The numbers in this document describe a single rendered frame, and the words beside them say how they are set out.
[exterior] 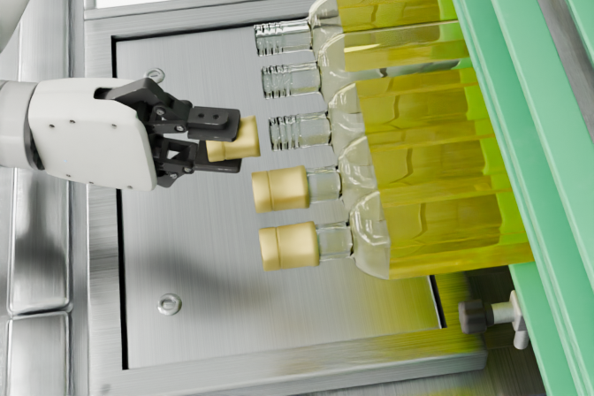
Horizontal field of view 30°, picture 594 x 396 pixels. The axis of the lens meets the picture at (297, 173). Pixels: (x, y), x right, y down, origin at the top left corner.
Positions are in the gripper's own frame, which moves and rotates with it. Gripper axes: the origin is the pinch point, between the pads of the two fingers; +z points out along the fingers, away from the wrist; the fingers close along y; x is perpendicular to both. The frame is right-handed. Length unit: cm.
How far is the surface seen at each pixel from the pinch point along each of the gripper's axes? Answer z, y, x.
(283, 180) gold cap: 6.4, 1.5, -4.8
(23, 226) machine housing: -19.5, -13.0, -1.9
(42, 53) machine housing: -23.8, -13.5, 20.6
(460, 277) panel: 21.5, -11.9, -3.9
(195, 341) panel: -0.9, -12.4, -12.5
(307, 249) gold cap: 9.0, 1.2, -10.9
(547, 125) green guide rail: 25.5, 13.8, -7.5
